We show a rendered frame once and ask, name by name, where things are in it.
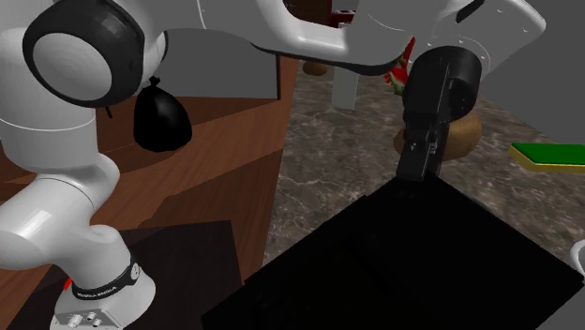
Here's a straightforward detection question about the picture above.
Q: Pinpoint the large brown potato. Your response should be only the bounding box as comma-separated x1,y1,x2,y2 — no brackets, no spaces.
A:
393,111,484,162

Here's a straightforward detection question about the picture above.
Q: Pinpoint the grey upright block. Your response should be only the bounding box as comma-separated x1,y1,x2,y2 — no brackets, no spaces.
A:
331,67,361,112

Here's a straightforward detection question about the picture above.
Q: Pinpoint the small brown potato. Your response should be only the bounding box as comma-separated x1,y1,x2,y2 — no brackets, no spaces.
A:
302,60,330,78

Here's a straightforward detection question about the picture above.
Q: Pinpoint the dark red cabinet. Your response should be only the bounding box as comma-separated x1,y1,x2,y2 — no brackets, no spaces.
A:
282,0,358,29

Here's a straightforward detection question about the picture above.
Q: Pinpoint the white cup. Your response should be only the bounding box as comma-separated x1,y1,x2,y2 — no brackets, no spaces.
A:
568,239,585,278

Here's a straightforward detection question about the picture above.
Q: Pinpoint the black tied rubbish bag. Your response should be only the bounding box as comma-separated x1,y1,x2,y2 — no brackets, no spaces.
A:
132,76,193,154

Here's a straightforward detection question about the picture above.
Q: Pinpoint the dark robot stand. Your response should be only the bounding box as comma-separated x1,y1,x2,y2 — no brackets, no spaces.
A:
7,219,245,330

